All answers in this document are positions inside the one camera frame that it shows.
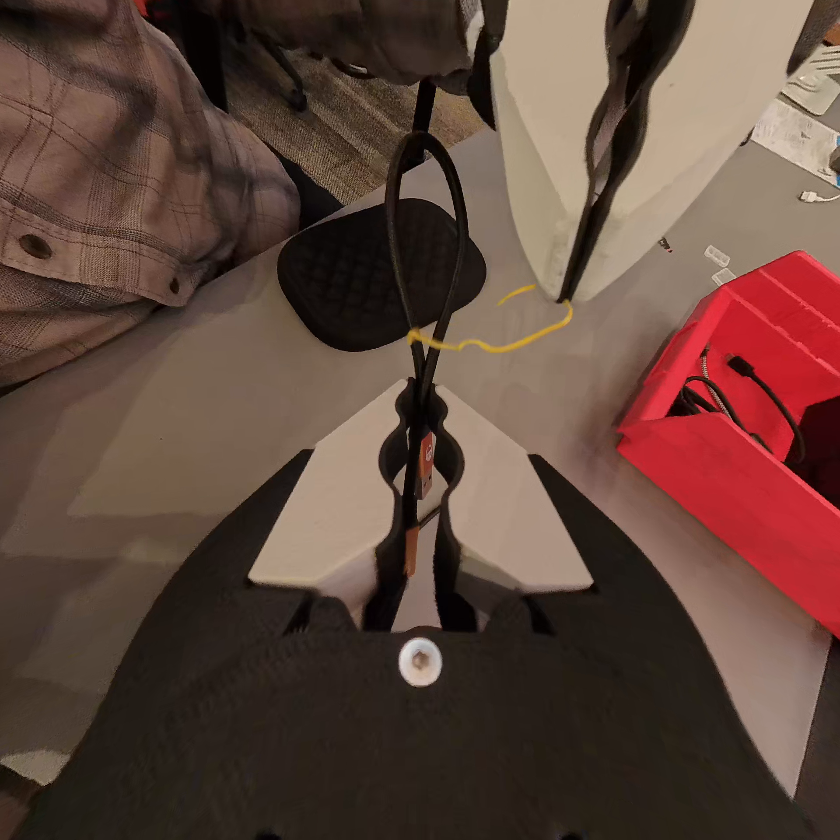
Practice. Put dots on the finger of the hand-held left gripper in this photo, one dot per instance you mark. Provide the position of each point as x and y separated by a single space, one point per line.
544 131
709 98

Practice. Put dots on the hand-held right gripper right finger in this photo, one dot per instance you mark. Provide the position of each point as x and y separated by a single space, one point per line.
518 518

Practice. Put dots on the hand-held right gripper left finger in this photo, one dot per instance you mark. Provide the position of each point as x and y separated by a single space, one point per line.
328 518

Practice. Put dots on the yellow twist tie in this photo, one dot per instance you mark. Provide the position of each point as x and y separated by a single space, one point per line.
415 338

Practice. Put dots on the red storage bin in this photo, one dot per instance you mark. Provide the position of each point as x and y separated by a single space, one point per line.
722 492

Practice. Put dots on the person's left forearm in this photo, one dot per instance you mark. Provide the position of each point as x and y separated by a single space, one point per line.
361 33

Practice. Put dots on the black metal pole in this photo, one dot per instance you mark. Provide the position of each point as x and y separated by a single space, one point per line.
423 105

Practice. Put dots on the black quilted pad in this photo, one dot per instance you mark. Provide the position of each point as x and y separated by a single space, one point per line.
341 275

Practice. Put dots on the person's plaid shirt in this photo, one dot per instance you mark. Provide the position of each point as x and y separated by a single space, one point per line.
98 164

